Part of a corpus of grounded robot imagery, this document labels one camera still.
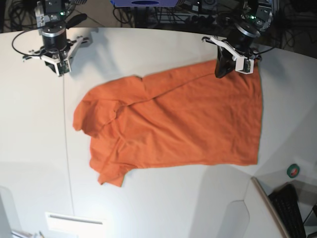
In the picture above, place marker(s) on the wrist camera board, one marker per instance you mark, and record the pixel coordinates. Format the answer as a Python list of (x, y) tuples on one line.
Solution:
[(63, 67), (244, 65)]

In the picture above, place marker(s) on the blue box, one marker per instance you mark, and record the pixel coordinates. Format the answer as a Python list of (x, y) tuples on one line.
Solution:
[(146, 3)]

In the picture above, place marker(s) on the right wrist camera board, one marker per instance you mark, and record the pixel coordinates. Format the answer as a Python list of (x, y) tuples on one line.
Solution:
[(63, 67)]

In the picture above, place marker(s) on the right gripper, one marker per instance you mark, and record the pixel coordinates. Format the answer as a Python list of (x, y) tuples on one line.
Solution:
[(57, 47)]

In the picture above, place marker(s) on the black keyboard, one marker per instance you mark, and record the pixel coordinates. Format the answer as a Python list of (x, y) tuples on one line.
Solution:
[(285, 202)]

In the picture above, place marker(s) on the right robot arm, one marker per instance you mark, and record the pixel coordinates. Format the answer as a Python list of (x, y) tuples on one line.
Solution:
[(51, 13)]

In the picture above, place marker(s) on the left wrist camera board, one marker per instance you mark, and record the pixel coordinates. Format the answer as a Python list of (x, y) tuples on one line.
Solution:
[(244, 65)]

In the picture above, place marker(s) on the green tape roll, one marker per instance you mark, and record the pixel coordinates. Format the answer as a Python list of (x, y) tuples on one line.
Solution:
[(293, 171)]

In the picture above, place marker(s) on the orange t-shirt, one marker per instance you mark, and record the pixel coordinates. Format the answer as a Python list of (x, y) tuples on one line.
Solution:
[(182, 116)]

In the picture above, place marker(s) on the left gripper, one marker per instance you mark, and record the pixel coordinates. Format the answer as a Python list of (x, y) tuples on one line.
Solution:
[(239, 39)]

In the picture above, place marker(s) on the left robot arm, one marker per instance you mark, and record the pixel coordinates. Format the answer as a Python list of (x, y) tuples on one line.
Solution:
[(247, 22)]

